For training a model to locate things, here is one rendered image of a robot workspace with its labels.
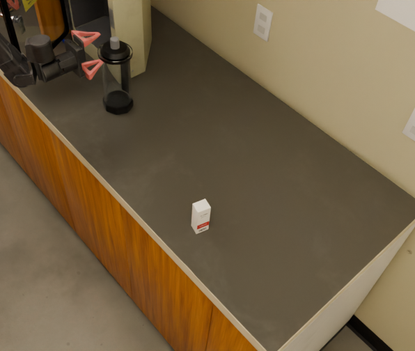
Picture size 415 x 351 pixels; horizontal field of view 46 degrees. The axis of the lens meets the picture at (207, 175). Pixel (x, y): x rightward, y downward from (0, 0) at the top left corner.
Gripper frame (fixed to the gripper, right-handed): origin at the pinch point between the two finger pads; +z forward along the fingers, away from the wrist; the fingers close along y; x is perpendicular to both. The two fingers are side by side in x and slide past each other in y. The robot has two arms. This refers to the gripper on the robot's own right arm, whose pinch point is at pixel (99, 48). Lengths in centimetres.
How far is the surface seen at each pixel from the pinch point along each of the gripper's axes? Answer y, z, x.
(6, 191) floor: -119, -26, 70
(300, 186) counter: -27, 27, -64
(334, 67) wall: -4, 55, -48
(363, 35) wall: 11, 55, -54
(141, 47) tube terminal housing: -14.8, 22.1, 9.3
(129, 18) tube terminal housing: -1.3, 17.7, 9.2
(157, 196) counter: -26.4, -9.3, -39.1
